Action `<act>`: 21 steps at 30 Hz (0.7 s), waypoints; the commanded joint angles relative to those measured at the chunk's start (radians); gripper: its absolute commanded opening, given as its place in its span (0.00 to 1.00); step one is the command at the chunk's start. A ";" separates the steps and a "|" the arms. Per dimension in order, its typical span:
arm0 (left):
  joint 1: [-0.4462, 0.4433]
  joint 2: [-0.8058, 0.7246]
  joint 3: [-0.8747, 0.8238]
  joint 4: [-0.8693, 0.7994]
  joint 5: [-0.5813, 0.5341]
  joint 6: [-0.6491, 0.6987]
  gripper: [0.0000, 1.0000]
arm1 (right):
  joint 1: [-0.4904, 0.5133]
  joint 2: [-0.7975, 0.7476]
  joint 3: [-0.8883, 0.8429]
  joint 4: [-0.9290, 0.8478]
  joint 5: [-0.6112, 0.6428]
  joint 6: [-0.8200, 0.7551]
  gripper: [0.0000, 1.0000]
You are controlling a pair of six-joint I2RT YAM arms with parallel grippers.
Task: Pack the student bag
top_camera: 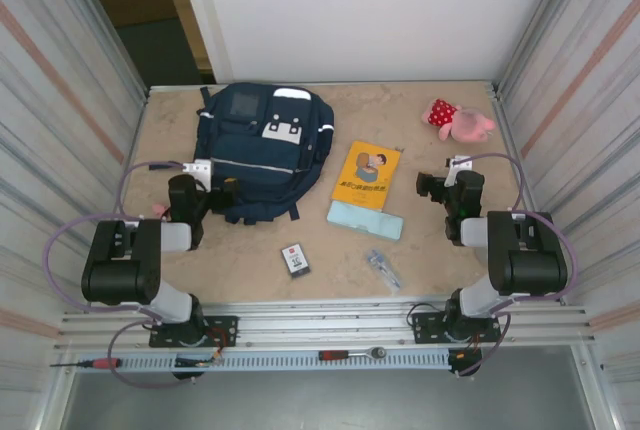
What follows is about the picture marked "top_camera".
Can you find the navy blue backpack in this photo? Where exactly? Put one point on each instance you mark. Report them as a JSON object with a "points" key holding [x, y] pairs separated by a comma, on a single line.
{"points": [[250, 160]]}

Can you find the yellow cartoon cover book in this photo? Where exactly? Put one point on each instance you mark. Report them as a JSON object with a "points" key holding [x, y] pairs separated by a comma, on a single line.
{"points": [[365, 175]]}

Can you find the light blue pencil case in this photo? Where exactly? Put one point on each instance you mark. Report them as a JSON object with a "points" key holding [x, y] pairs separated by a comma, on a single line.
{"points": [[365, 222]]}

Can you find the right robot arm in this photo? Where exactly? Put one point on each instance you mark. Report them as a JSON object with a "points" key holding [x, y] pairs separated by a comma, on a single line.
{"points": [[530, 260]]}

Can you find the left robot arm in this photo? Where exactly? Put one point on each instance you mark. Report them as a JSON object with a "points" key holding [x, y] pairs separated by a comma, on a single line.
{"points": [[120, 270]]}

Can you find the pink plush toy red dress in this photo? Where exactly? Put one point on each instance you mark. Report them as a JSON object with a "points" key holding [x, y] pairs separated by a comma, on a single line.
{"points": [[465, 125]]}

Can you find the small black white-labelled packet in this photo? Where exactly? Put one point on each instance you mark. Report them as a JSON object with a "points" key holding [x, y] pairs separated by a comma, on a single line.
{"points": [[296, 261]]}

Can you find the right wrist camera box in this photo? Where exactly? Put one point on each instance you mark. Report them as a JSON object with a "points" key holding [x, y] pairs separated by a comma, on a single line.
{"points": [[460, 164]]}

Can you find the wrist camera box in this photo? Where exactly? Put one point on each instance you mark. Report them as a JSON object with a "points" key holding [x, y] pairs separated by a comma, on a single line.
{"points": [[197, 168], [460, 164]]}

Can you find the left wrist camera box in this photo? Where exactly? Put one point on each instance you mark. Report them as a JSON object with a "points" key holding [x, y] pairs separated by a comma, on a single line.
{"points": [[197, 168]]}

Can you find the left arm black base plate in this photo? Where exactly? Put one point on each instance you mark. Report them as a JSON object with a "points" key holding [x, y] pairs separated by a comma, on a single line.
{"points": [[222, 330]]}

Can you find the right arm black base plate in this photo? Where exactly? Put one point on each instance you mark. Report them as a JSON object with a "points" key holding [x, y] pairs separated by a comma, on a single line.
{"points": [[430, 327]]}

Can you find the aluminium rail frame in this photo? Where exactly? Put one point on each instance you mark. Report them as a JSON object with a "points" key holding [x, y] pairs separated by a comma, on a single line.
{"points": [[325, 322]]}

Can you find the beige door frame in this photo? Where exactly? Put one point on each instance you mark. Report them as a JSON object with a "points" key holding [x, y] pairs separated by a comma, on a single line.
{"points": [[192, 25]]}

